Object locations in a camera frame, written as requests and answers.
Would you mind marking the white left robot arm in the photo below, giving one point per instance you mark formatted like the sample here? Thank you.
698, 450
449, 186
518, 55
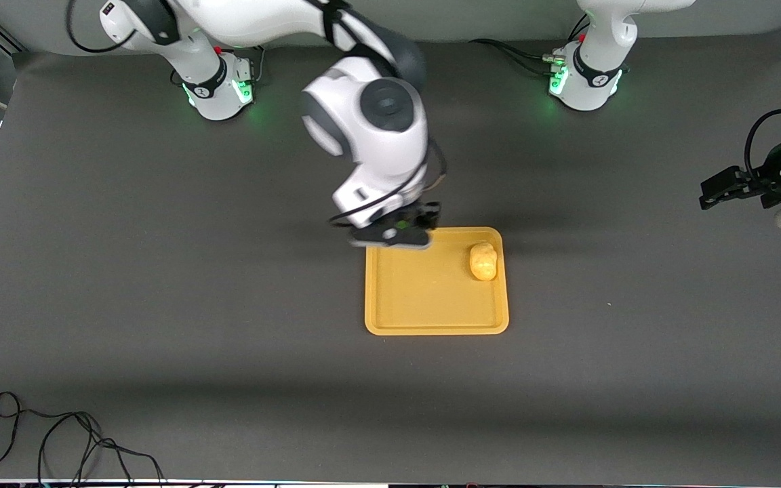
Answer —
601, 41

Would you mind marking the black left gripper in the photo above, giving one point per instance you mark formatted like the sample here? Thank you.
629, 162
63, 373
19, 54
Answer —
761, 184

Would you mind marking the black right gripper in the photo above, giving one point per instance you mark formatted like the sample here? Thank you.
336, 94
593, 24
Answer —
426, 214

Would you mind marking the yellow potato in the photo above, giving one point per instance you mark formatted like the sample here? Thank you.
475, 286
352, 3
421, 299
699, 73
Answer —
483, 261

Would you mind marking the yellow rectangular tray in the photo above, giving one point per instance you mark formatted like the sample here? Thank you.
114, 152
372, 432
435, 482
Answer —
431, 298

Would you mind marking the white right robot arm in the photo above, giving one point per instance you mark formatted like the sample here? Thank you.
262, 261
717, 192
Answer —
377, 129

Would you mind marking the dark grey table mat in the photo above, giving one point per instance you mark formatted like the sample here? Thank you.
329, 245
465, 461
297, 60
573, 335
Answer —
160, 203

